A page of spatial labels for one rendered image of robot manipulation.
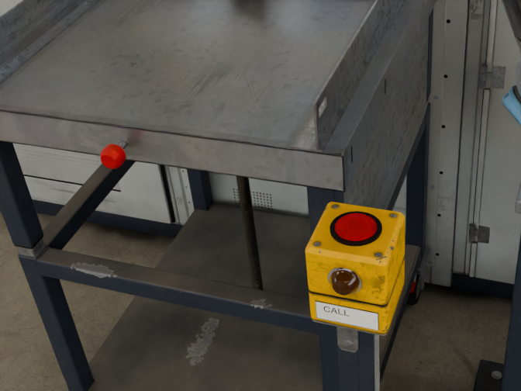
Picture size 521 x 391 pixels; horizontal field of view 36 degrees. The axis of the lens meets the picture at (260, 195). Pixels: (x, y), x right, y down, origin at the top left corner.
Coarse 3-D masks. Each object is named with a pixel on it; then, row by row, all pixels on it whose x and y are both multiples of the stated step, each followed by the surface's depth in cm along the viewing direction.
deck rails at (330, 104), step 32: (32, 0) 129; (64, 0) 137; (96, 0) 141; (384, 0) 118; (0, 32) 123; (32, 32) 130; (384, 32) 120; (0, 64) 124; (352, 64) 106; (320, 96) 95; (352, 96) 106; (320, 128) 97
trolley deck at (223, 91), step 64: (128, 0) 140; (192, 0) 137; (256, 0) 135; (320, 0) 132; (64, 64) 123; (128, 64) 121; (192, 64) 119; (256, 64) 117; (320, 64) 115; (384, 64) 113; (0, 128) 116; (64, 128) 111; (128, 128) 106; (192, 128) 104; (256, 128) 103
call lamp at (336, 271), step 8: (336, 272) 75; (344, 272) 74; (352, 272) 75; (328, 280) 76; (336, 280) 75; (344, 280) 74; (352, 280) 74; (360, 280) 75; (336, 288) 75; (344, 288) 75; (352, 288) 75; (360, 288) 75
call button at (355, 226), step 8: (344, 216) 78; (352, 216) 77; (360, 216) 77; (368, 216) 77; (336, 224) 77; (344, 224) 77; (352, 224) 76; (360, 224) 76; (368, 224) 76; (376, 224) 77; (336, 232) 76; (344, 232) 76; (352, 232) 76; (360, 232) 75; (368, 232) 75; (352, 240) 75
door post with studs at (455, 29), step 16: (448, 0) 151; (464, 0) 150; (448, 16) 153; (464, 16) 152; (448, 32) 155; (464, 32) 154; (448, 48) 157; (448, 64) 159; (448, 80) 161; (448, 96) 164; (448, 112) 166; (448, 128) 168; (448, 144) 171; (448, 160) 173; (448, 176) 175; (448, 192) 178; (448, 208) 181; (448, 224) 183; (448, 240) 186; (448, 256) 189; (432, 272) 194; (448, 272) 192
